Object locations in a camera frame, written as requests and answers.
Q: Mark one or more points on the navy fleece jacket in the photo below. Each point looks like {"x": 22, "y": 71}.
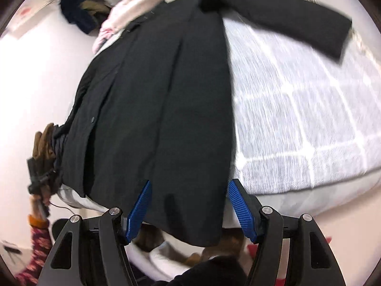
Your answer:
{"x": 74, "y": 9}

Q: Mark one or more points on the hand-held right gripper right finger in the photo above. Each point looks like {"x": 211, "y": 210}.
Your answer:
{"x": 241, "y": 208}

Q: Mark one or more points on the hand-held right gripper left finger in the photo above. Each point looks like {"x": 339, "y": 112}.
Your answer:
{"x": 137, "y": 211}

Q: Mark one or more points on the olive garment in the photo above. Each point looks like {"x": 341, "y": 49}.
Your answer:
{"x": 95, "y": 7}

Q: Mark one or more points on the person's left hand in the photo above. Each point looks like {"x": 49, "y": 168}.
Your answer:
{"x": 37, "y": 204}

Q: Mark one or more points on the grey checked blanket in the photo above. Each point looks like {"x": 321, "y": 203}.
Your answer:
{"x": 297, "y": 110}

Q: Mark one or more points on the person's dark clothing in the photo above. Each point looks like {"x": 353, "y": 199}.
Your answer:
{"x": 208, "y": 272}

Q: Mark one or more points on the beige and pink duvet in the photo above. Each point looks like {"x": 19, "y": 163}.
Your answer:
{"x": 134, "y": 9}

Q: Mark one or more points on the brown garment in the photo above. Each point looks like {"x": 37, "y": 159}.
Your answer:
{"x": 43, "y": 143}

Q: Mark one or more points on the black coat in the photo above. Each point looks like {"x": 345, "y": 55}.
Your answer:
{"x": 163, "y": 110}

